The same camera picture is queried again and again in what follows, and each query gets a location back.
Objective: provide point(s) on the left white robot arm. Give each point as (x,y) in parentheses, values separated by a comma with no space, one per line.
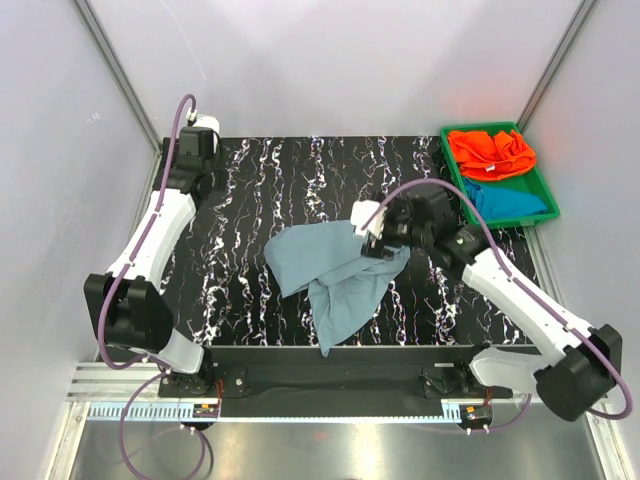
(125,306)

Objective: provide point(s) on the orange t shirt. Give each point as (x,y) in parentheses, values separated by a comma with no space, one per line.
(491,158)

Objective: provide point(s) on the green plastic bin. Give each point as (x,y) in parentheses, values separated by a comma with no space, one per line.
(532,182)

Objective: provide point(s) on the right aluminium corner post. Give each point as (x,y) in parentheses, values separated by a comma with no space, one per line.
(559,56)

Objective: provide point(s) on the grey-blue t shirt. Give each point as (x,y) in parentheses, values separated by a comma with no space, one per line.
(344,287)

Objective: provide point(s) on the left aluminium corner post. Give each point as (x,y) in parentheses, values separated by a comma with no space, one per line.
(96,31)

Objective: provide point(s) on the right small connector box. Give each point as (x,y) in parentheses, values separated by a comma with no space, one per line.
(477,415)

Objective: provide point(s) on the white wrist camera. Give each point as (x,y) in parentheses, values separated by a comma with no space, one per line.
(367,218)
(195,119)

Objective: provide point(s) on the white slotted cable duct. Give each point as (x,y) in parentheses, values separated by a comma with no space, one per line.
(183,411)

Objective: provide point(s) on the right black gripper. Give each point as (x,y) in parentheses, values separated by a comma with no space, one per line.
(375,246)

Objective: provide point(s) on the left small connector box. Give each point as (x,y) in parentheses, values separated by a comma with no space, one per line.
(207,410)

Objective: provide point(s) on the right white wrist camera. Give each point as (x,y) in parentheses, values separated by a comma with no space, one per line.
(367,218)

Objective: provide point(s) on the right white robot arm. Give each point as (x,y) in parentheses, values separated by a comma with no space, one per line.
(576,364)

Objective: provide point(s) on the teal blue t shirt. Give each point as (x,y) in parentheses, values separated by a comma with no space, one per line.
(495,203)

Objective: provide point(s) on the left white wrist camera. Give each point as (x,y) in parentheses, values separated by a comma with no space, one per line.
(195,119)

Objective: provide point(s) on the aluminium corner post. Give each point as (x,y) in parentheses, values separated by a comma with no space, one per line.
(559,56)
(96,31)

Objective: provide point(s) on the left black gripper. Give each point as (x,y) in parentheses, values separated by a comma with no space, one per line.
(216,162)

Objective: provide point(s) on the aluminium rail frame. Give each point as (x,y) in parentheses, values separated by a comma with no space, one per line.
(100,382)

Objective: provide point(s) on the small connector box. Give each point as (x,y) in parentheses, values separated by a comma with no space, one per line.
(477,415)
(207,410)

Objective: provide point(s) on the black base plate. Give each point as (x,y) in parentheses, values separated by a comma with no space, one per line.
(427,356)

